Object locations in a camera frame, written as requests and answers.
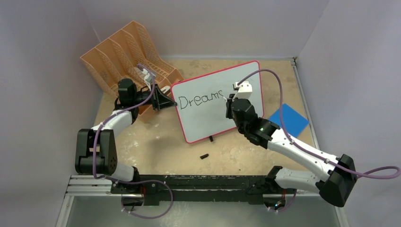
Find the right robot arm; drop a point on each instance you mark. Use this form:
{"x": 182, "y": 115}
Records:
{"x": 326, "y": 174}

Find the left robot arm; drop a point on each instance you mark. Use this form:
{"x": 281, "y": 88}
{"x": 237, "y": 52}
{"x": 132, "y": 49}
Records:
{"x": 96, "y": 151}

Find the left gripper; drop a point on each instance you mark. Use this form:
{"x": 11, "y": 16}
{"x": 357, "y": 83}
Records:
{"x": 163, "y": 101}

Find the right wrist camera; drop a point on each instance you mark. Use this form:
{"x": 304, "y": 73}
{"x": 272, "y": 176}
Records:
{"x": 243, "y": 90}

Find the blue notebook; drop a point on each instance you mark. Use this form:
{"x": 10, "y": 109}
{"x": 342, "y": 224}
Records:
{"x": 294, "y": 122}

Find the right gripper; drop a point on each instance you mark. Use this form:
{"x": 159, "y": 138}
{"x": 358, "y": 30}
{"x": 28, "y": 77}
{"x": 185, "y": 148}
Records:
{"x": 229, "y": 115}

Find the peach plastic file organizer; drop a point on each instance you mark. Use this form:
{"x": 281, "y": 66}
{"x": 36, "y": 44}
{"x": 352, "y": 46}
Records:
{"x": 117, "y": 57}

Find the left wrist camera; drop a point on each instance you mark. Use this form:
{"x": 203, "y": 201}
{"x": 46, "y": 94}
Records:
{"x": 149, "y": 78}

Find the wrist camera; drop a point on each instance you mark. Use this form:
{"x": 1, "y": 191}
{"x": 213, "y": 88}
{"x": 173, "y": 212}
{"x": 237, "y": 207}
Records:
{"x": 149, "y": 78}
{"x": 243, "y": 90}

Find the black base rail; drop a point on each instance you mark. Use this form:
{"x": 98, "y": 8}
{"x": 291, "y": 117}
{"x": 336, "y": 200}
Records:
{"x": 253, "y": 189}

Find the pink-framed whiteboard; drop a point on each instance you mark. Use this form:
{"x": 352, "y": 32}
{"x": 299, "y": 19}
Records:
{"x": 201, "y": 108}

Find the white stapler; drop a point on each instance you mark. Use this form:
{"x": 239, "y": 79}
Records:
{"x": 166, "y": 89}

